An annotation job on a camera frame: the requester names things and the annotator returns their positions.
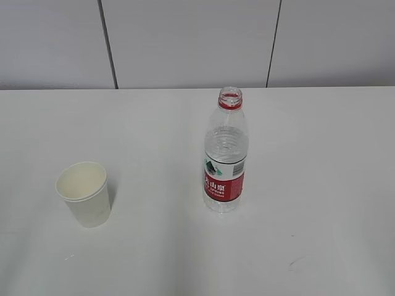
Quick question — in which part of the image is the clear plastic water bottle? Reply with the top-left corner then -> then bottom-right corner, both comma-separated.
202,86 -> 249,213

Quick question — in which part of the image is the white paper cup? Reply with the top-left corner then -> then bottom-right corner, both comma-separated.
56,162 -> 111,228

